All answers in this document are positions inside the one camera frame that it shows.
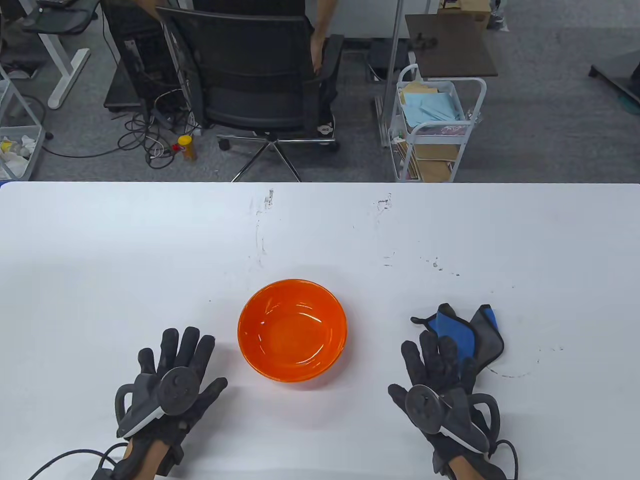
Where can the person's left hand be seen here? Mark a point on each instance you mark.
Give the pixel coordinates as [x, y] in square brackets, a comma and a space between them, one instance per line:
[187, 350]

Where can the person's right hand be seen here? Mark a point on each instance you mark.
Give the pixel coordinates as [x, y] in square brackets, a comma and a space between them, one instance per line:
[440, 367]

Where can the blue and grey hand towel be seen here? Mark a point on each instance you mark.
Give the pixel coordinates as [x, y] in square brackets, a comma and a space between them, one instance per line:
[487, 340]

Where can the orange bowl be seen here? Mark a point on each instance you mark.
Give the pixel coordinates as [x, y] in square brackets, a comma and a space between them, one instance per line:
[292, 335]

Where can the person's right forearm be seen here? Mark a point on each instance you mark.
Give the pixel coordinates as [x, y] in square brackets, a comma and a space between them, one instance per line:
[462, 472]

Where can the person's left forearm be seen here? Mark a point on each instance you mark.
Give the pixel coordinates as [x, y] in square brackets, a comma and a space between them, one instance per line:
[150, 462]

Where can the grey right hand controller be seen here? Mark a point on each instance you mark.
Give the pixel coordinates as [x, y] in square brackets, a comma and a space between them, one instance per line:
[425, 404]

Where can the grey hand controller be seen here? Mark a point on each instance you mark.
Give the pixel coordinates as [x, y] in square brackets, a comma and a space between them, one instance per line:
[425, 404]
[177, 390]

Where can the grey left hand controller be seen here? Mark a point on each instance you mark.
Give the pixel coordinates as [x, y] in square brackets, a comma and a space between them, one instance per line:
[177, 390]

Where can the brown cardboard sheets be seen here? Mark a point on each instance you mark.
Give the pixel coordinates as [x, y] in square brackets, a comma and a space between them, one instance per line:
[435, 167]

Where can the yellow capped bottle on floor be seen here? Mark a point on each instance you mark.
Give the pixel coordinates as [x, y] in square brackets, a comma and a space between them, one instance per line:
[187, 149]

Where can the white rolling basket cart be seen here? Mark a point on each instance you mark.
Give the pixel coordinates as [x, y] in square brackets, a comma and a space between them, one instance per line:
[36, 150]

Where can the stack of blue papers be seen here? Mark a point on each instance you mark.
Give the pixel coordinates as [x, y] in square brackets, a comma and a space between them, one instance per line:
[430, 110]

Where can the black mesh office chair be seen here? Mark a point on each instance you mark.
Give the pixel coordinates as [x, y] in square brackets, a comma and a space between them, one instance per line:
[260, 75]

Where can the black computer tower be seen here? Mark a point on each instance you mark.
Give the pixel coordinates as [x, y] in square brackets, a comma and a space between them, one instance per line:
[145, 60]

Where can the metal pole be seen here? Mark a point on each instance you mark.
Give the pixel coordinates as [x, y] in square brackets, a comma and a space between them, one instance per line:
[392, 75]

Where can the white desk leg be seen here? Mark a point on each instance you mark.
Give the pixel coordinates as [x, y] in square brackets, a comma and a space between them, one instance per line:
[65, 75]

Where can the black box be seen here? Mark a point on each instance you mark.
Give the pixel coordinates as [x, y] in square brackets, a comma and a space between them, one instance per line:
[380, 55]

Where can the brown side table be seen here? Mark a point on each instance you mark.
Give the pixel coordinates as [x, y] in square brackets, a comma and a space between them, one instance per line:
[455, 47]

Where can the black stand base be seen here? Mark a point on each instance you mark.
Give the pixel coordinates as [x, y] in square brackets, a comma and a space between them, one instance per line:
[615, 70]

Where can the cardboard box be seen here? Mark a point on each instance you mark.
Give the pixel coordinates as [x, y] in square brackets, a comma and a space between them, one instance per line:
[475, 7]

